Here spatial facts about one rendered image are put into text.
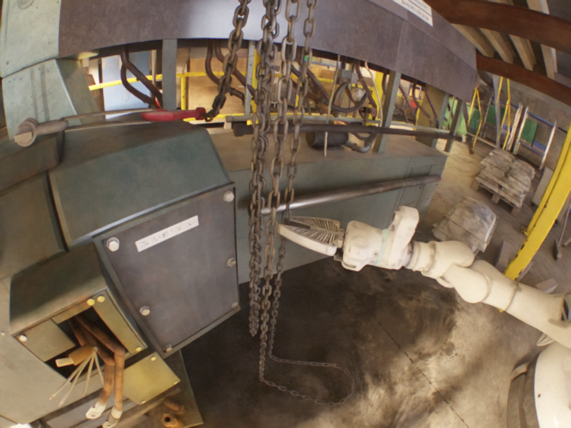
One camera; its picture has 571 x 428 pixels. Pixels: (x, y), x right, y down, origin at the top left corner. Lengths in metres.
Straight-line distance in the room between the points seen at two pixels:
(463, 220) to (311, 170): 1.33
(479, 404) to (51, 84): 2.01
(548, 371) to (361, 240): 1.06
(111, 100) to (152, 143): 3.07
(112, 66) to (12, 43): 2.51
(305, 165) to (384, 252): 0.59
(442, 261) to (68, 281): 0.56
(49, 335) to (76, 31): 0.75
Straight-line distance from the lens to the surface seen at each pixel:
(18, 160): 0.39
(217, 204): 0.36
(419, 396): 1.14
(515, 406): 1.32
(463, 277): 0.52
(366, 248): 0.43
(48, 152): 0.38
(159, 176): 0.33
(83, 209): 0.32
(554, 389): 1.22
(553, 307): 0.55
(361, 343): 1.12
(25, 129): 0.39
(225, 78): 0.38
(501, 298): 0.53
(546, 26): 2.01
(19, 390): 0.54
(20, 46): 0.98
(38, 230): 0.33
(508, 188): 3.68
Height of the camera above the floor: 0.93
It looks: 34 degrees down
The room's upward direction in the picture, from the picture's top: 7 degrees clockwise
